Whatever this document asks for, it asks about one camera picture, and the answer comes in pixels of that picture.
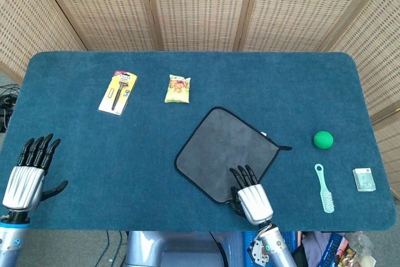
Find purple cloth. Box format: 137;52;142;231
299;231;329;263

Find green foam ball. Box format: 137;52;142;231
312;130;334;149

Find yellow razor blister pack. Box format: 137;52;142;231
97;70;138;117

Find yellow snack packet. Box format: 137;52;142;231
164;74;192;104

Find clear plastic bag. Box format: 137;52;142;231
348;231;378;267

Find mint green hairbrush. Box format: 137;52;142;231
314;163;336;214

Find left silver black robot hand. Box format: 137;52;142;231
2;133;69;212

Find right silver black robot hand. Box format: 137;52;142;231
229;164;274;226

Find blue printed box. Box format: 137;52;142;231
321;233;349;264

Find grey microfibre cloth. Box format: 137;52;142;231
174;106;293;204

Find blue carpet table cover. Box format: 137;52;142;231
0;50;395;233

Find grey robot torso column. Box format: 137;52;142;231
124;231;244;267

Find woven wood-framed screen panel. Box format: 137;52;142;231
142;0;259;52
233;0;390;53
0;0;88;85
32;0;164;52
317;0;400;196

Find black floor cable bundle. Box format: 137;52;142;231
0;84;20;133

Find small white green box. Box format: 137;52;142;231
352;168;377;193

